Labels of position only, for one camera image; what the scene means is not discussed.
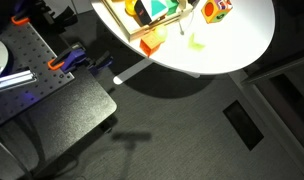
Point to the orange block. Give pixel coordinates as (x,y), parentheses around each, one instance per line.
(149,45)

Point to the wooden tray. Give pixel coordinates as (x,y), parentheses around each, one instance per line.
(132,30)

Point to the green block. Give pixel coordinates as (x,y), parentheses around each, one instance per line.
(172,6)

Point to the white table foot bar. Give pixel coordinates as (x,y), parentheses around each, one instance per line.
(132,70)

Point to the yellow ball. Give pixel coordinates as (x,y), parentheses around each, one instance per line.
(162,32)

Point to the dark purple clamp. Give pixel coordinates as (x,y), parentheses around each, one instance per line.
(100,63)

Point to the light green triangular piece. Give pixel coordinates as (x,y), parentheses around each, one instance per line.
(193,44)

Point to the black white cube teal triangle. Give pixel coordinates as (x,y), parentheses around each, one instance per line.
(148,11)

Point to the black table plate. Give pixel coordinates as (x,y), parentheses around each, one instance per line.
(65,113)

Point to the black floor hatch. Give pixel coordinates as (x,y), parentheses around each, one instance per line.
(242,125)

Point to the orange multicoloured shape sorter cube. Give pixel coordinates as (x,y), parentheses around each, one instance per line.
(213,11)

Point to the black clamp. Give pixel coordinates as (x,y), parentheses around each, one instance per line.
(65,18)

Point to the black perforated breadboard plate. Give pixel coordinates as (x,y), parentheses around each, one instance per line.
(28,50)

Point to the dark cabinet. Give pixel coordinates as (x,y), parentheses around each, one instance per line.
(285,86)

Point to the gray metal table leg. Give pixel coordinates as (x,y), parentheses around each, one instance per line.
(12,155)

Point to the aluminium extrusion rail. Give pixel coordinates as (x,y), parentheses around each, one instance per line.
(15,79)

